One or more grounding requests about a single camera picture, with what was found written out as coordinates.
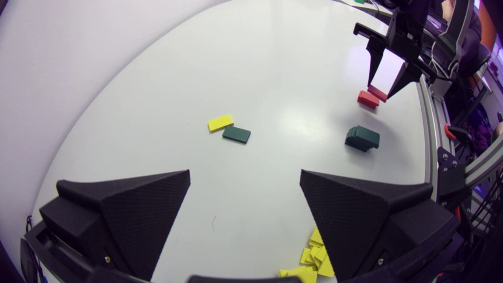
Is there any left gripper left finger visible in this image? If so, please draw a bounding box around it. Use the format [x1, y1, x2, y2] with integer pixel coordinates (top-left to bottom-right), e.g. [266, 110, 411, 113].
[39, 170, 191, 281]

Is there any green wooden block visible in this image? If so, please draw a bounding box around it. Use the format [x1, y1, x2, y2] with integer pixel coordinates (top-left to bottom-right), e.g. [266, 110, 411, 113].
[222, 125, 252, 144]

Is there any person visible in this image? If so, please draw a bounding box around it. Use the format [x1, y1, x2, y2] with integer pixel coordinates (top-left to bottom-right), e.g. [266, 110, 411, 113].
[460, 10, 492, 79]

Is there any yellow wooden block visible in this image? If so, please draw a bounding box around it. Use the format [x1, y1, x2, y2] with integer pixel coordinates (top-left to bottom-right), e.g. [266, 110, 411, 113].
[207, 114, 235, 132]

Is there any pile of green wooden blocks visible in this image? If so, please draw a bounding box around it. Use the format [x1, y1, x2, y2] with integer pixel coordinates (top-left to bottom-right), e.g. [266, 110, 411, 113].
[345, 125, 381, 153]

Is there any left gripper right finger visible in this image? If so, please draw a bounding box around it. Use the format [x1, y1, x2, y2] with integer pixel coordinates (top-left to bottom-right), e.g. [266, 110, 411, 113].
[300, 170, 460, 282]

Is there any pile of yellow wooden blocks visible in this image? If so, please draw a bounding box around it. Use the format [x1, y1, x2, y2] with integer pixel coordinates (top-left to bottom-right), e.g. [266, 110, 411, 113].
[278, 226, 336, 283]

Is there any red wooden block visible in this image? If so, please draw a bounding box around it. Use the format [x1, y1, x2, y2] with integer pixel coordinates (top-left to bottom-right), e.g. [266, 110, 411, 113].
[367, 85, 388, 103]

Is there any pile of red wooden blocks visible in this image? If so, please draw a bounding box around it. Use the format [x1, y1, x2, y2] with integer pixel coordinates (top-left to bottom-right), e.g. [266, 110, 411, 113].
[357, 90, 380, 110]

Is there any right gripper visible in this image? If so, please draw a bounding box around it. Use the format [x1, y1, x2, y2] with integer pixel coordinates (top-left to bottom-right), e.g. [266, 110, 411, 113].
[353, 11, 437, 99]

